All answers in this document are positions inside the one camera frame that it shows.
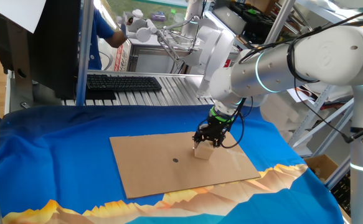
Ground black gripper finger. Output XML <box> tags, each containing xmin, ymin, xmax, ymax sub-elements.
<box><xmin>192</xmin><ymin>124</ymin><xmax>207</xmax><ymax>149</ymax></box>
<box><xmin>214</xmin><ymin>133</ymin><xmax>228</xmax><ymax>149</ymax></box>

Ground clear tape patch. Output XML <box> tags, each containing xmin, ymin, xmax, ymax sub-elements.
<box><xmin>226</xmin><ymin>147</ymin><xmax>247</xmax><ymax>172</ymax></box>

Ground white metal shelf rack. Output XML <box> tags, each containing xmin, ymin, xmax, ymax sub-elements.
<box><xmin>274</xmin><ymin>0</ymin><xmax>363</xmax><ymax>158</ymax></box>

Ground white paper sheet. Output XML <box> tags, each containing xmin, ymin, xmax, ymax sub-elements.
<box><xmin>0</xmin><ymin>0</ymin><xmax>47</xmax><ymax>34</ymax></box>

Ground silver aluminium post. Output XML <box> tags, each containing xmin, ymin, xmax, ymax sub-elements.
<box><xmin>75</xmin><ymin>0</ymin><xmax>95</xmax><ymax>106</ymax></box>

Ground white foam pieces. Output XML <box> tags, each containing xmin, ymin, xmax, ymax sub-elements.
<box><xmin>258</xmin><ymin>93</ymin><xmax>313</xmax><ymax>141</ymax></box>

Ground black keyboard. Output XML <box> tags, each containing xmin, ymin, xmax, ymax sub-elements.
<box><xmin>86</xmin><ymin>73</ymin><xmax>163</xmax><ymax>93</ymax></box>

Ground black plastic crate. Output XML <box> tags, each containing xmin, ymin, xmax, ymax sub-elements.
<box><xmin>330</xmin><ymin>172</ymin><xmax>352</xmax><ymax>217</ymax></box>

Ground open cardboard box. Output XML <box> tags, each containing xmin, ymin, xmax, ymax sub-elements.
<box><xmin>304</xmin><ymin>154</ymin><xmax>352</xmax><ymax>187</ymax></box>

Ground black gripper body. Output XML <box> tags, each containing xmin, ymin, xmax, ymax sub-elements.
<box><xmin>203</xmin><ymin>116</ymin><xmax>230</xmax><ymax>138</ymax></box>

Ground person in blue shirt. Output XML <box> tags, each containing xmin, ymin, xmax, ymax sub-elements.
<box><xmin>80</xmin><ymin>7</ymin><xmax>116</xmax><ymax>71</ymax></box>

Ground grey monitor stand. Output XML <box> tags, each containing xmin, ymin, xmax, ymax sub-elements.
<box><xmin>4</xmin><ymin>18</ymin><xmax>64</xmax><ymax>113</ymax></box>

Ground stacked paper sheets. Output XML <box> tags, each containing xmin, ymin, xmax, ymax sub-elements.
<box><xmin>286</xmin><ymin>83</ymin><xmax>355</xmax><ymax>103</ymax></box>

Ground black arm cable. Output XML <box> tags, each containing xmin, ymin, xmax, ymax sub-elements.
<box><xmin>220</xmin><ymin>7</ymin><xmax>363</xmax><ymax>149</ymax></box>

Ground black monitor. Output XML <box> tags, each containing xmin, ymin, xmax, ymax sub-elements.
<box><xmin>0</xmin><ymin>0</ymin><xmax>82</xmax><ymax>100</ymax></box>

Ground black mouse pad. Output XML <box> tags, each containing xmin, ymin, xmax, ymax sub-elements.
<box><xmin>84</xmin><ymin>88</ymin><xmax>117</xmax><ymax>101</ymax></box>

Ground bare person forearm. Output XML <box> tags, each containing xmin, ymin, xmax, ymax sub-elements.
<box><xmin>105</xmin><ymin>30</ymin><xmax>128</xmax><ymax>49</ymax></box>

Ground white haptic device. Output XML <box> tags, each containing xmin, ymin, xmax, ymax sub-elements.
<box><xmin>116</xmin><ymin>8</ymin><xmax>237</xmax><ymax>97</ymax></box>

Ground silver frame pole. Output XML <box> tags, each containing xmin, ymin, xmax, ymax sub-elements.
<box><xmin>262</xmin><ymin>0</ymin><xmax>298</xmax><ymax>46</ymax></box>
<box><xmin>323</xmin><ymin>155</ymin><xmax>353</xmax><ymax>191</ymax></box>

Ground aluminium workbench frame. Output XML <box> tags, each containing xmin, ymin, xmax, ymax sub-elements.
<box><xmin>128</xmin><ymin>40</ymin><xmax>241</xmax><ymax>75</ymax></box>

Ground black tray green parts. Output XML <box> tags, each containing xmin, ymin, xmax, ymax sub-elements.
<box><xmin>229</xmin><ymin>0</ymin><xmax>277</xmax><ymax>43</ymax></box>

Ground brown cardboard sheet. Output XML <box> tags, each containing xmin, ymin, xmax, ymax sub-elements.
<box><xmin>109</xmin><ymin>129</ymin><xmax>262</xmax><ymax>200</ymax></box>

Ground small wooden block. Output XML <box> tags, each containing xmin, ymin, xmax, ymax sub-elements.
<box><xmin>193</xmin><ymin>140</ymin><xmax>215</xmax><ymax>161</ymax></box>

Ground grey metal case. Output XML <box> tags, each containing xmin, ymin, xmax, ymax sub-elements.
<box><xmin>212</xmin><ymin>6</ymin><xmax>247</xmax><ymax>35</ymax></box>

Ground blue mountain print cloth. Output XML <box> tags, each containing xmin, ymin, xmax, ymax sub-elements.
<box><xmin>0</xmin><ymin>104</ymin><xmax>346</xmax><ymax>224</ymax></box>

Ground green flange ring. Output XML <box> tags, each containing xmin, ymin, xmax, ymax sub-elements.
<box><xmin>209</xmin><ymin>106</ymin><xmax>235</xmax><ymax>124</ymax></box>

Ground gloved person hand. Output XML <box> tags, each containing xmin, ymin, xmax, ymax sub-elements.
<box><xmin>120</xmin><ymin>15</ymin><xmax>148</xmax><ymax>39</ymax></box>

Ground white carton red print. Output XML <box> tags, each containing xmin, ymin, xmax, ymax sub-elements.
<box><xmin>108</xmin><ymin>42</ymin><xmax>132</xmax><ymax>73</ymax></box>

